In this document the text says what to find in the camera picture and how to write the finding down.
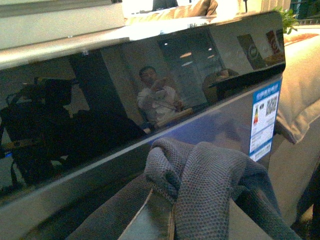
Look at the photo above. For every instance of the grey knitted garment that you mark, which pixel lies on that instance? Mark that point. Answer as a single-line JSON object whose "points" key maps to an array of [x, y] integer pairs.
{"points": [[191, 192]]}

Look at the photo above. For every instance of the grey front-load washing machine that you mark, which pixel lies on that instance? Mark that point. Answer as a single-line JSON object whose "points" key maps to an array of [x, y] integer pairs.
{"points": [[78, 115]]}

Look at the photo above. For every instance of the blue energy label sticker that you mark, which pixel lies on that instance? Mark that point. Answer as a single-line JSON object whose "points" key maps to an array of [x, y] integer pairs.
{"points": [[264, 112]]}

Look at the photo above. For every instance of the beige cushion sofa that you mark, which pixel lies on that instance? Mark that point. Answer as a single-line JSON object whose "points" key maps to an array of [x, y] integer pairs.
{"points": [[295, 151]]}

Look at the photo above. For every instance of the green potted plant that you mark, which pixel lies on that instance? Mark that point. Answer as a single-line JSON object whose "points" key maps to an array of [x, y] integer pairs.
{"points": [[289, 21]]}

